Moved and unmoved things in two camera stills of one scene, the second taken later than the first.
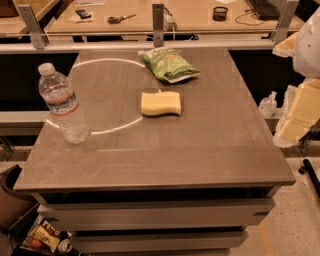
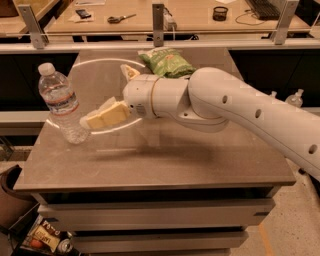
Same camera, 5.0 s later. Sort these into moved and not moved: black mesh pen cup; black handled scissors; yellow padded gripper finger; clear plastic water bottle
Moved: yellow padded gripper finger
Not moved: clear plastic water bottle; black mesh pen cup; black handled scissors
